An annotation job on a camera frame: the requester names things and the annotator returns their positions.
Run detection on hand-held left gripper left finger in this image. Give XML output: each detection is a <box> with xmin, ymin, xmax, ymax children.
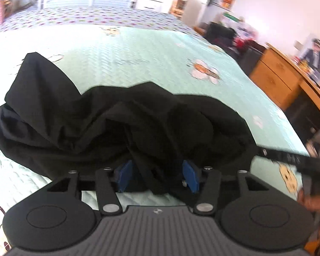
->
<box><xmin>47</xmin><ymin>160</ymin><xmax>135</xmax><ymax>216</ymax></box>

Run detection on black pants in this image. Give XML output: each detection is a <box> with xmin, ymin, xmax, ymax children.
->
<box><xmin>0</xmin><ymin>52</ymin><xmax>259</xmax><ymax>195</ymax></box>

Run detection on mint quilted bedspread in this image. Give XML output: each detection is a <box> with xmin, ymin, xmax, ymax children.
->
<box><xmin>0</xmin><ymin>24</ymin><xmax>311</xmax><ymax>256</ymax></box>

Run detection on wooden desk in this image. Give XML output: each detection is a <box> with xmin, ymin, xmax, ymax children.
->
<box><xmin>249</xmin><ymin>42</ymin><xmax>320</xmax><ymax>128</ymax></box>

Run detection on framed portrait photo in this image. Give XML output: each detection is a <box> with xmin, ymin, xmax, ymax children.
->
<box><xmin>299</xmin><ymin>33</ymin><xmax>320</xmax><ymax>82</ymax></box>

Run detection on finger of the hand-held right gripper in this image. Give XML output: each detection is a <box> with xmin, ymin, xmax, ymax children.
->
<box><xmin>252</xmin><ymin>145</ymin><xmax>320</xmax><ymax>178</ymax></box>

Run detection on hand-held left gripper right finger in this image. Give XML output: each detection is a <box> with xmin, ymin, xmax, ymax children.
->
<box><xmin>182</xmin><ymin>160</ymin><xmax>270</xmax><ymax>216</ymax></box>

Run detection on person's right hand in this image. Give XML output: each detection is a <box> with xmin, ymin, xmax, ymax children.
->
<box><xmin>297</xmin><ymin>188</ymin><xmax>320</xmax><ymax>215</ymax></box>

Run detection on black chair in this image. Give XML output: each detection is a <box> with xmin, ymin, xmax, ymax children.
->
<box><xmin>204</xmin><ymin>21</ymin><xmax>267</xmax><ymax>71</ymax></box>

